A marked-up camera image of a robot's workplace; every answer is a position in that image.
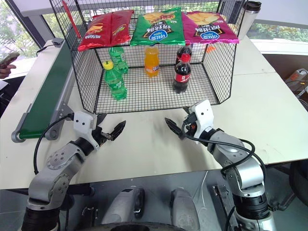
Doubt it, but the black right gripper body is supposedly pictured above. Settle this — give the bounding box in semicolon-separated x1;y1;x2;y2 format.
182;115;200;139

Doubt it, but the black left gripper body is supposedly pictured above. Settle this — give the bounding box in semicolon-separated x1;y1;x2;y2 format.
93;127;114;146

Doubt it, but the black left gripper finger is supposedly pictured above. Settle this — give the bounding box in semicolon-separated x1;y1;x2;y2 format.
109;120;127;141
97;113;107;128

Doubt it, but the green conveyor belt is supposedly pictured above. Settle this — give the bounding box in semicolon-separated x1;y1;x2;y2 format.
11;38;76;144

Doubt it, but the bystander hand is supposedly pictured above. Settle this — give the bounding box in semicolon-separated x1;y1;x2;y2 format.
0;64;16;79

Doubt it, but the cola bottle red cap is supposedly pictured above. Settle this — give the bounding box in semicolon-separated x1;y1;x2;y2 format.
172;53;192;95
175;44;193;65

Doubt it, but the green soda bottle yellow cap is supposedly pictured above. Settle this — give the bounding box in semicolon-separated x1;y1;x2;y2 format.
103;60;128;101

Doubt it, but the orange soda bottle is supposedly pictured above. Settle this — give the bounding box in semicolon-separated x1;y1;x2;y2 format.
144;44;160;79

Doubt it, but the grey rounded robot shell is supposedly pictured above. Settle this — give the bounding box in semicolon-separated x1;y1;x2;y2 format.
170;187;201;231
102;187;145;226

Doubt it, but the pink chips bag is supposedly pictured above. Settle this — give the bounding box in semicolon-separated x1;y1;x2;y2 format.
182;11;240;45

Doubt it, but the red chips bag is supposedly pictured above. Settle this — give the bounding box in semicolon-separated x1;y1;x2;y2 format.
109;9;135;46
77;13;114;51

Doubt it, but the green chips bag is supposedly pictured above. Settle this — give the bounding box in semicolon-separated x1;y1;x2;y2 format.
129;7;186;47

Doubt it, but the red pole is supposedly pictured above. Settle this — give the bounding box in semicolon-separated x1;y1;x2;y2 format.
61;0;82;39

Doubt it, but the white tumbler black lid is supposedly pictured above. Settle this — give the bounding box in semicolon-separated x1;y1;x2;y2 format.
238;0;262;40

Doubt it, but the white power strip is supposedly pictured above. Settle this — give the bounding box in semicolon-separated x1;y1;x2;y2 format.
289;68;308;81

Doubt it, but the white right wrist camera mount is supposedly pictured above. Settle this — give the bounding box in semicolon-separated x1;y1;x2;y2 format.
192;100;215;140

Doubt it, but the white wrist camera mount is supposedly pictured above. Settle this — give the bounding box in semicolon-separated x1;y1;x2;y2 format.
192;100;215;140
73;111;101;151

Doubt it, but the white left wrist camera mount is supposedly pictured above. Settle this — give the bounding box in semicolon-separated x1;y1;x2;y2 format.
73;111;101;151

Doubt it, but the black wire mesh shelf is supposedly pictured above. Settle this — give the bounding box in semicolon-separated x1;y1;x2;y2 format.
49;0;248;115

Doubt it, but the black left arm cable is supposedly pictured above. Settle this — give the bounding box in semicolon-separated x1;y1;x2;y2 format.
33;112;74;175

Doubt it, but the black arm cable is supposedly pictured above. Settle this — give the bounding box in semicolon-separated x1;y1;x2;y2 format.
181;119;267;177
33;112;74;175

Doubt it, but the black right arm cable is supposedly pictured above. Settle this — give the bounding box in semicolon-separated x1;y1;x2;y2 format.
181;119;267;177

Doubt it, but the thin white cable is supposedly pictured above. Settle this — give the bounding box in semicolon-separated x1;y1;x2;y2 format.
199;170;209;213

